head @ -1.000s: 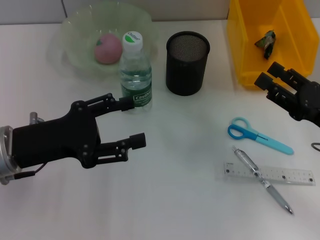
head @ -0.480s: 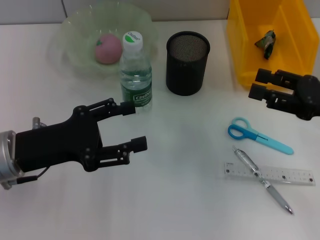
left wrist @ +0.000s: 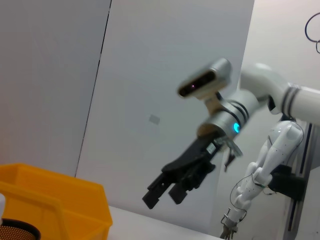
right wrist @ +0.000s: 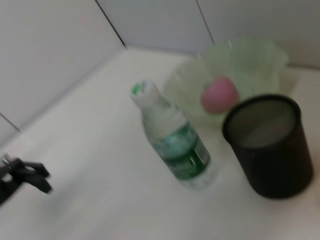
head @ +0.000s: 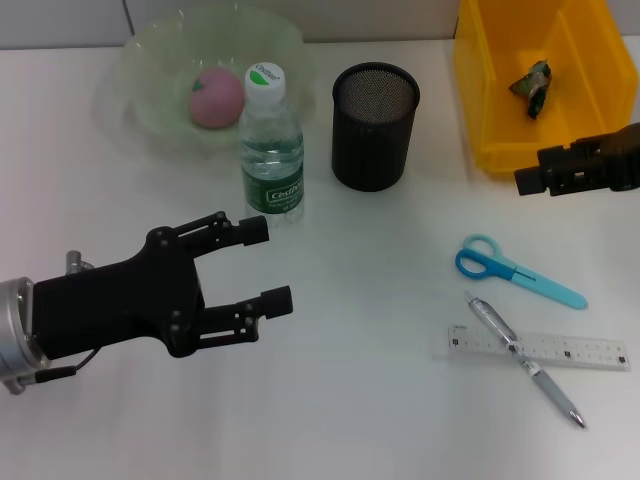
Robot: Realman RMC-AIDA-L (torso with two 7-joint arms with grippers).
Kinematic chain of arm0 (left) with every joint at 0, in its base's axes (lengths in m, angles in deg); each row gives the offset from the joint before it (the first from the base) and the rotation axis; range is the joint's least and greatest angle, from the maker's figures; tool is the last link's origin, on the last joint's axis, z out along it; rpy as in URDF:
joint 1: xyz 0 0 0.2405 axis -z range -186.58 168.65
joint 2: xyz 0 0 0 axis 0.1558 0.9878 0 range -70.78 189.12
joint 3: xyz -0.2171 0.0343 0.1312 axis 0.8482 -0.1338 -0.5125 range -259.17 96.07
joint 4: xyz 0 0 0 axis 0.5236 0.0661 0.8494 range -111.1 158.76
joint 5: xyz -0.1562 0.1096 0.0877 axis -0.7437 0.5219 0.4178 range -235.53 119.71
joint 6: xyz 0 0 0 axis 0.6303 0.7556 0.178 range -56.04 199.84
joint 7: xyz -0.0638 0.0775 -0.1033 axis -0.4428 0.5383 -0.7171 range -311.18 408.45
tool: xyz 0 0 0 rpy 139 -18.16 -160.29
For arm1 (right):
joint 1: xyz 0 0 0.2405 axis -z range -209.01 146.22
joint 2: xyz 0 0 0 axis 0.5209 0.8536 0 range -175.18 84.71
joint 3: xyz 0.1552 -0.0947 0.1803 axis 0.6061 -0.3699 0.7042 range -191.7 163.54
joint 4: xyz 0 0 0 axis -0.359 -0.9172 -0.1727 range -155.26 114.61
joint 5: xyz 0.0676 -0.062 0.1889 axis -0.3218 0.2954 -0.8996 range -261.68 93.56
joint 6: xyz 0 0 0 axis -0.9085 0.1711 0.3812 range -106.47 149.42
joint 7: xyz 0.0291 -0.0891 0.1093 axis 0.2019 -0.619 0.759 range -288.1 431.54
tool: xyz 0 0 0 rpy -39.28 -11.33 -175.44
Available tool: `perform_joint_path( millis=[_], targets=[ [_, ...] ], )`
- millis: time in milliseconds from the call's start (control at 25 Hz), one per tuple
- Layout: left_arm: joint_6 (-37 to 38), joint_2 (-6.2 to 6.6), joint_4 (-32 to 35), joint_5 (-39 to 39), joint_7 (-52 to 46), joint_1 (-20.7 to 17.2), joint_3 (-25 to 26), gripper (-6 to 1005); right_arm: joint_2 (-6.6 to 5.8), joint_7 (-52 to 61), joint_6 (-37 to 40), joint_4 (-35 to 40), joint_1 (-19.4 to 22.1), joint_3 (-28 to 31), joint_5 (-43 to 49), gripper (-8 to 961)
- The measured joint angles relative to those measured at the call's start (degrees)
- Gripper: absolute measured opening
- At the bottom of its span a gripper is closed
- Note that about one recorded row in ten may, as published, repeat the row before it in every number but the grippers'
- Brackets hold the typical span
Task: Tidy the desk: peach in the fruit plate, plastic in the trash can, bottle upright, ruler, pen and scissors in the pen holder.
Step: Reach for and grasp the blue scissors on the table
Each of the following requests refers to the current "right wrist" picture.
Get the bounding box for translucent green plastic bowl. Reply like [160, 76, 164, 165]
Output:
[163, 37, 290, 133]

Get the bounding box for black mesh pen holder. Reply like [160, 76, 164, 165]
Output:
[221, 94, 315, 200]

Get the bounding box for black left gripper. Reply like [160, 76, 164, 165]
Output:
[0, 159, 54, 205]

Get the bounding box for clear green-label water bottle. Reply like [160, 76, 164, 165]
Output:
[129, 79, 217, 192]

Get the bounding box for pink toy peach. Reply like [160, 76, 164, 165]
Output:
[201, 76, 240, 115]

